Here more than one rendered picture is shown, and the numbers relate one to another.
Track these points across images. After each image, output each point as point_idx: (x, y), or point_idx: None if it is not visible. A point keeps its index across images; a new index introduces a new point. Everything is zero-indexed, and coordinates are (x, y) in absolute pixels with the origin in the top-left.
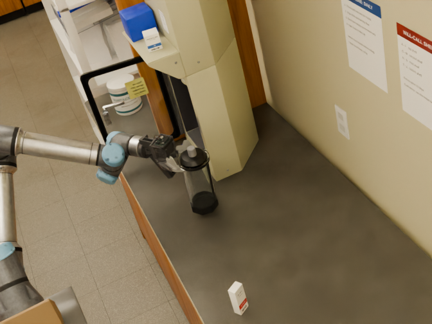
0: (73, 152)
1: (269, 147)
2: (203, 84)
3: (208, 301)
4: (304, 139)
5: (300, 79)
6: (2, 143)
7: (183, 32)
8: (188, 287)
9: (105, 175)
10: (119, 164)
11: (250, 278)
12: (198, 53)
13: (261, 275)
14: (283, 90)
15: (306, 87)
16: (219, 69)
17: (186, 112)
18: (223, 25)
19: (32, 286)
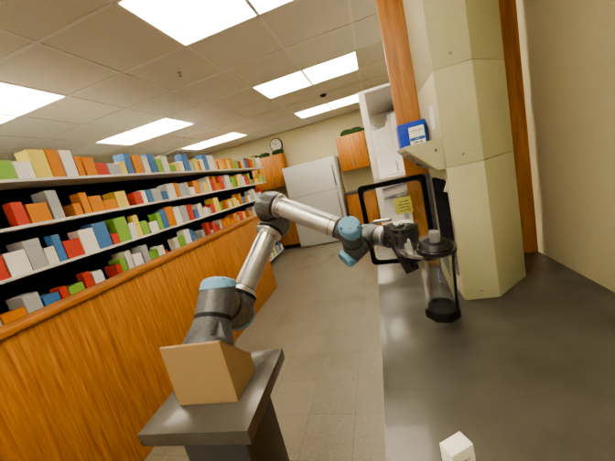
0: (315, 218)
1: (541, 284)
2: (465, 181)
3: (408, 443)
4: (597, 284)
5: (602, 204)
6: (264, 201)
7: (449, 115)
8: (387, 403)
9: (344, 254)
10: (352, 239)
11: (492, 436)
12: (464, 143)
13: (518, 443)
14: (566, 232)
15: (612, 210)
16: (488, 168)
17: (447, 236)
18: (501, 128)
19: (227, 326)
